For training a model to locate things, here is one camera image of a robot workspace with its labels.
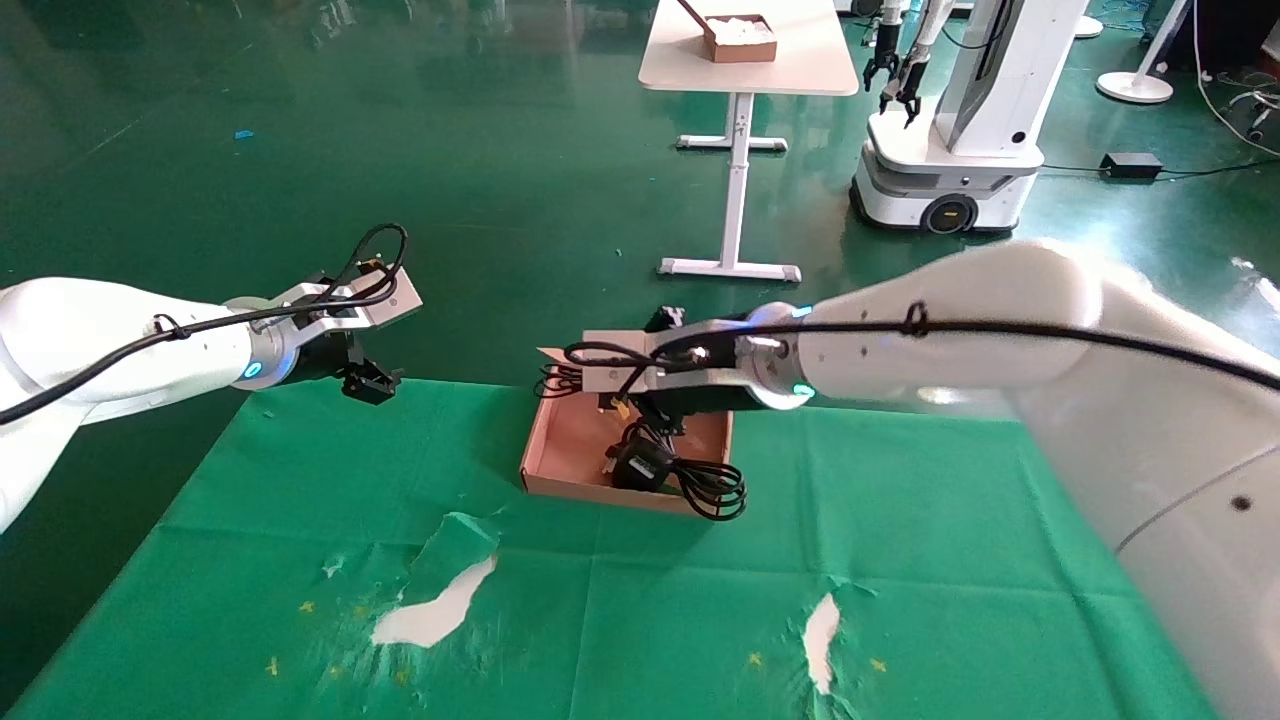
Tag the white wheeled background robot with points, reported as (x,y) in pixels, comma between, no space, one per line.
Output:
(950,170)

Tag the white packing material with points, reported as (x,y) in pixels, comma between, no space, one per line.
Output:
(742,30)

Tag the green table cloth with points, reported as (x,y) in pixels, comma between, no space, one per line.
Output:
(620,620)

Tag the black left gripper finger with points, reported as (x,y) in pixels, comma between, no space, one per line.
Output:
(372,388)
(355,350)

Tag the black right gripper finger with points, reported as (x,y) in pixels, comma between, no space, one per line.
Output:
(667,319)
(657,432)

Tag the open brown cardboard box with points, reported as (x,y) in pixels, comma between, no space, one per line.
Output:
(565,450)

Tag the white round stand base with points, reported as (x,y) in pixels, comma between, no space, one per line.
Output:
(1090,28)

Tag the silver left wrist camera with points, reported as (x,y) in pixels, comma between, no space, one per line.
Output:
(395,305)

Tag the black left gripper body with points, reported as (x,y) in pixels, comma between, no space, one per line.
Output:
(320,360)

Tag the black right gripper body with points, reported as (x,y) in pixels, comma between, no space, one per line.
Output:
(700,402)

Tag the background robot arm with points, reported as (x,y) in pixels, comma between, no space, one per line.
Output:
(883,60)
(908,90)

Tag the small brown cardboard box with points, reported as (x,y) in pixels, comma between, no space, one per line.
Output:
(745,50)

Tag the white floor stand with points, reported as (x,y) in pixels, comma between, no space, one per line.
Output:
(1135,88)

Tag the white height-adjustable table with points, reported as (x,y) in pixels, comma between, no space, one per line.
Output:
(740,70)

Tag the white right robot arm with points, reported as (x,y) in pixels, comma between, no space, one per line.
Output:
(1150,450)

